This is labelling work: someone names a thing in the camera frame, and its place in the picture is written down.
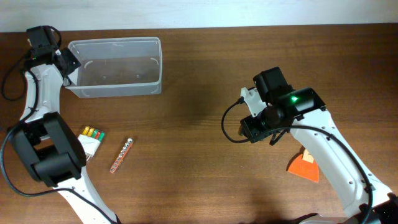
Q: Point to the orange scraper wooden handle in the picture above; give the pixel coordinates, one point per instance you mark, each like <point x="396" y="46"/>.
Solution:
<point x="304" y="165"/>

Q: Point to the coloured screwdriver bit set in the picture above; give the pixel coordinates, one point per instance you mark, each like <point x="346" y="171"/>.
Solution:
<point x="91" y="138"/>

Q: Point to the clear plastic container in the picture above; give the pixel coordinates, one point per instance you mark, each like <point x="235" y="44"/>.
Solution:
<point x="127" y="66"/>

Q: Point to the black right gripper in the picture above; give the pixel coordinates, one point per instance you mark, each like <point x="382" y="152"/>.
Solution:
<point x="250" y="129"/>

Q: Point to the orange socket bit rail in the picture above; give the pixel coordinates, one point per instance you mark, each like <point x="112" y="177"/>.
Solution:
<point x="119" y="159"/>

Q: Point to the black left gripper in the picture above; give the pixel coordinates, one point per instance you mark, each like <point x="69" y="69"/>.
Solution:
<point x="74" y="62"/>

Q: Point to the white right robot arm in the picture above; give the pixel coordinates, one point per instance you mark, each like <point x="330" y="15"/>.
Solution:
<point x="364" y="197"/>

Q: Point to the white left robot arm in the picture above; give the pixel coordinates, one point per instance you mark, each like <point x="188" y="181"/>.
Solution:
<point x="47" y="147"/>

